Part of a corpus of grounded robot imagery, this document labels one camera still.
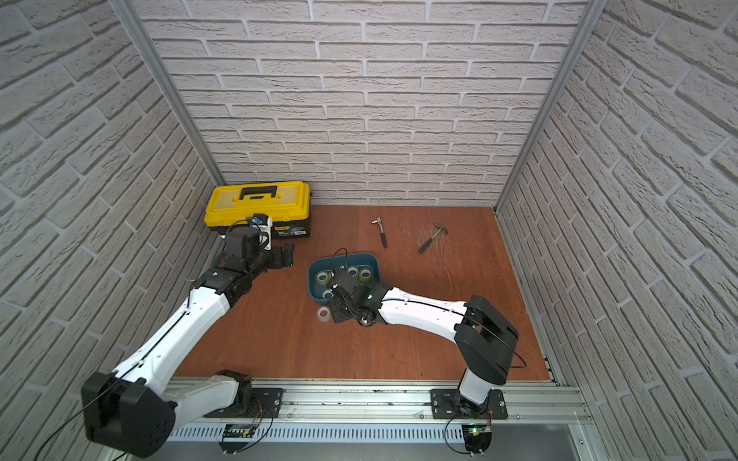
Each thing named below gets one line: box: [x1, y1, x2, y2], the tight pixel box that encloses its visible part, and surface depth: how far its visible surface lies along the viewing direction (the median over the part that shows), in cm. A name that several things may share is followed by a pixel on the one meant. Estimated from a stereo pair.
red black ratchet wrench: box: [370, 216, 388, 249], surface depth 112 cm
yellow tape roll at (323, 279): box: [315, 271, 331, 286], surface depth 99 cm
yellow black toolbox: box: [203, 180, 312, 240], surface depth 101 cm
